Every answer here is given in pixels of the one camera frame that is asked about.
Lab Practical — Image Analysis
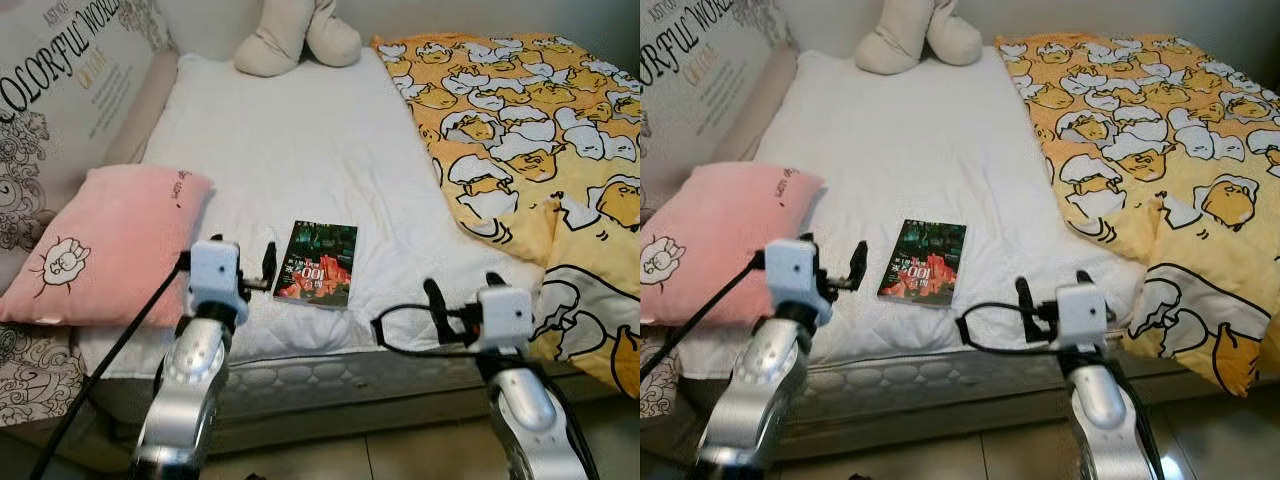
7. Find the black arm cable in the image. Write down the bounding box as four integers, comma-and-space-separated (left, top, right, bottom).
30, 255, 193, 480
955, 300, 1166, 480
640, 255, 769, 381
372, 303, 601, 480

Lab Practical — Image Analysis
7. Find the pink pillow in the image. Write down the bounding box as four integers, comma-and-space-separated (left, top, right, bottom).
0, 165, 214, 329
640, 162, 826, 329

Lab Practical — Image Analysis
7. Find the beige plush toy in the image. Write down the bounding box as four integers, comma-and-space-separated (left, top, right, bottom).
855, 0, 984, 77
233, 0, 363, 79

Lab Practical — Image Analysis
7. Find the grey printed headboard cover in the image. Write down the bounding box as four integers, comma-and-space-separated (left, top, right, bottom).
640, 0, 801, 421
0, 0, 176, 431

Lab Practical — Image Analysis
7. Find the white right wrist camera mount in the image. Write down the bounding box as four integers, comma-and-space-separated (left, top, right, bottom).
476, 286, 536, 356
1055, 284, 1113, 351

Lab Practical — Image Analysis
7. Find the yellow cartoon print blanket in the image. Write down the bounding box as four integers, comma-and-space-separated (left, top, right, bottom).
372, 33, 641, 399
995, 33, 1280, 399

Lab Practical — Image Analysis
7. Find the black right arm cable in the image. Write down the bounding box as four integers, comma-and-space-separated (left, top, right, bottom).
372, 303, 601, 480
955, 300, 1166, 480

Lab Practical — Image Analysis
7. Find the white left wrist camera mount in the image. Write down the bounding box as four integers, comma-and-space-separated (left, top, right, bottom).
765, 238, 833, 311
186, 240, 248, 313

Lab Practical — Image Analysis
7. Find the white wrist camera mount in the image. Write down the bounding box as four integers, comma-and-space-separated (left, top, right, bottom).
1055, 284, 1113, 351
765, 238, 833, 311
476, 286, 536, 356
186, 240, 248, 313

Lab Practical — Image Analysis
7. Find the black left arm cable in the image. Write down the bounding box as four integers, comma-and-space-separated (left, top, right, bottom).
30, 255, 193, 480
640, 255, 769, 381

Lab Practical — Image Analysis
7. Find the dark green red book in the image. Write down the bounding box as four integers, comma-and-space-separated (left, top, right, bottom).
877, 220, 968, 308
273, 220, 359, 309

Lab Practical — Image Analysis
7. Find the white quilted mattress pad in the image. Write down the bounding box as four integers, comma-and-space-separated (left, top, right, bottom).
680, 48, 1151, 376
75, 50, 546, 376

